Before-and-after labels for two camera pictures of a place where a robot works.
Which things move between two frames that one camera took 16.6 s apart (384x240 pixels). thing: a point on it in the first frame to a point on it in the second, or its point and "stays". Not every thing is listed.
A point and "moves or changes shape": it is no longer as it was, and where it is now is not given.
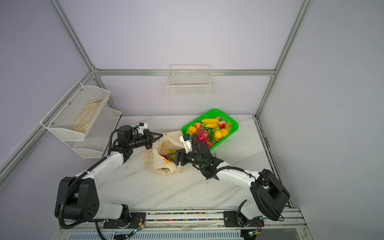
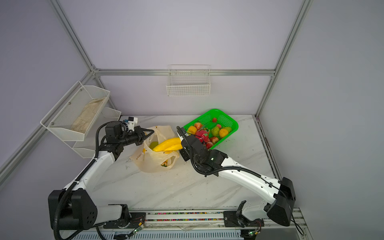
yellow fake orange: [192, 129] stays
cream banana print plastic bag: [161, 143] moves or changes shape
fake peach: [198, 125] stays
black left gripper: [149, 137] to [140, 132]
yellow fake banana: [210, 120] to [169, 145]
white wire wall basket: [189, 80] stays
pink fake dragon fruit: [203, 135] stays
